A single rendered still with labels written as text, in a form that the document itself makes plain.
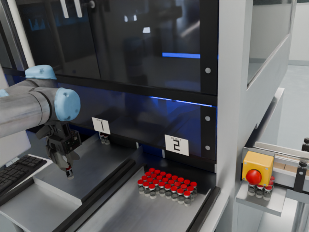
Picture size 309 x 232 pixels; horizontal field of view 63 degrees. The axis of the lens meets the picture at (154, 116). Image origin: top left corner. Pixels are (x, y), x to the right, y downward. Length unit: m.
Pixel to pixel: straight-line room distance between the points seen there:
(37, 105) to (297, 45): 5.04
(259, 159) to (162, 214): 0.32
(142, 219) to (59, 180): 0.38
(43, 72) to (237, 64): 0.51
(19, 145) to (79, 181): 0.53
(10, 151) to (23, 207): 0.48
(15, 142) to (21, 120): 0.88
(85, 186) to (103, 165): 0.12
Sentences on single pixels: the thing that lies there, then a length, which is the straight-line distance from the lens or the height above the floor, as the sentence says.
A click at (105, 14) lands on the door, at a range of 0.85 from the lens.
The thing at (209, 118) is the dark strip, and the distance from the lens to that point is 0.74.
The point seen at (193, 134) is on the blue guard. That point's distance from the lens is 0.79.
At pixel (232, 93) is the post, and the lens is 0.68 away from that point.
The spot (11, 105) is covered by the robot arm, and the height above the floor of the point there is 1.31.
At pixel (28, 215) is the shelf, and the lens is 0.95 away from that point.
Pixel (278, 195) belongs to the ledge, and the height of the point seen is 0.88.
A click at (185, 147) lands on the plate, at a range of 0.83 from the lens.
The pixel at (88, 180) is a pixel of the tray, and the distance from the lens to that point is 0.99.
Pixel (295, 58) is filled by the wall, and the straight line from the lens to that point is 5.40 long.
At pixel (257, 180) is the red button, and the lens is 0.76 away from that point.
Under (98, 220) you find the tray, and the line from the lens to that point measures 0.84.
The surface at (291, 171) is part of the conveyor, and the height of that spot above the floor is 0.93.
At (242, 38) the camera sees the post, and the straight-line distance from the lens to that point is 0.64.
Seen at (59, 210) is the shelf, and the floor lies 0.88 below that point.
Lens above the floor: 1.48
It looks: 26 degrees down
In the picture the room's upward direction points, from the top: 6 degrees counter-clockwise
